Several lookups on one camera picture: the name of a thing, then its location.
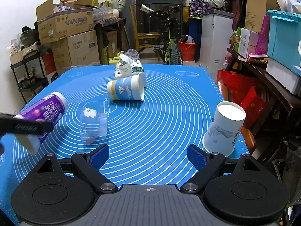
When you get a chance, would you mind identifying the teal plastic storage bin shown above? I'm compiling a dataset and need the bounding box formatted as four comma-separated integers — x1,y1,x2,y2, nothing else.
267,10,300,70

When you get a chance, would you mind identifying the clear plastic cup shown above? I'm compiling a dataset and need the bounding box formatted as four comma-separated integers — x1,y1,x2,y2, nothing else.
80,107,107,145

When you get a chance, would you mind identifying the green white product box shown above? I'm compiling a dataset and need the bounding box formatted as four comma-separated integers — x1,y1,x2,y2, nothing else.
234,27,259,59

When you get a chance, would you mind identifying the red bucket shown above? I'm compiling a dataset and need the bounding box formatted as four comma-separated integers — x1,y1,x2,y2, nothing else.
178,41,196,61

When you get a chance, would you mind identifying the red gift bag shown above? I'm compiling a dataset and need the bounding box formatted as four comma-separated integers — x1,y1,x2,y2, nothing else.
217,70,267,130

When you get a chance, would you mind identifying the white freezer cabinet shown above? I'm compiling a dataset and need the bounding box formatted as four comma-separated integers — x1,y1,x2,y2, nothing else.
199,9,234,81

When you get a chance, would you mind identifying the tall brown cardboard box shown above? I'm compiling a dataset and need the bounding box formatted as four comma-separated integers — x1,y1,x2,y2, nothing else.
244,0,281,33

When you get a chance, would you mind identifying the dark wooden side table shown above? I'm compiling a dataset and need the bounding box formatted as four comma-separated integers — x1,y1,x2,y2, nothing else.
94,18,130,65

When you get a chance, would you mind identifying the lower cardboard box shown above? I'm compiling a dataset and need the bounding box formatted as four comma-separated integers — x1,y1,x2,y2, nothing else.
51,30,100,75

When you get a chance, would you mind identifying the blue silicone mat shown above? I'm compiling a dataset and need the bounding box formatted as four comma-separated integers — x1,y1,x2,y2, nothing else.
0,63,251,225

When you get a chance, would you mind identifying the wooden chair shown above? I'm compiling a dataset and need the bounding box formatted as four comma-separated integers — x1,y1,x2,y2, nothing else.
129,5,160,52

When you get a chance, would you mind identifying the purple paper cup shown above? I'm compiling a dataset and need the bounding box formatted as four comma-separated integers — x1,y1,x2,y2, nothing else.
13,91,68,155

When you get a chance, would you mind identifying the white landscape paper cup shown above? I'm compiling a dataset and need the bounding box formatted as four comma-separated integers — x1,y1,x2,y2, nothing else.
202,101,246,157

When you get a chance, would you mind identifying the yellow oil jug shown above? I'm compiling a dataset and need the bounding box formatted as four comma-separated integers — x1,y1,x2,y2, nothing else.
109,51,124,65

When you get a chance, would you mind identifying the black metal shelf rack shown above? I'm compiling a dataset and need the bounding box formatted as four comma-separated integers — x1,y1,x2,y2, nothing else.
10,50,49,104

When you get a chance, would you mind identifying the tissue pack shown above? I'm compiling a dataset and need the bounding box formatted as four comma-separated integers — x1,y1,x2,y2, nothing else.
114,54,145,80

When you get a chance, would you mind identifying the pink plastic stand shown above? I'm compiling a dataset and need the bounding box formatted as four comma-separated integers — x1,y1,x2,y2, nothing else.
255,15,270,55

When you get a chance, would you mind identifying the black green bicycle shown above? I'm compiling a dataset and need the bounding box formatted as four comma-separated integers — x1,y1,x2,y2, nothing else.
137,4,183,65

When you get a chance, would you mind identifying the top printed cardboard box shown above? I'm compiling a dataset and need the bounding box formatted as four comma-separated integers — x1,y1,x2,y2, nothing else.
36,0,99,45

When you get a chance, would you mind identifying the blue white paper cup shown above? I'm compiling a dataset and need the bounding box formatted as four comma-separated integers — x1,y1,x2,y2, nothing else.
107,73,145,101

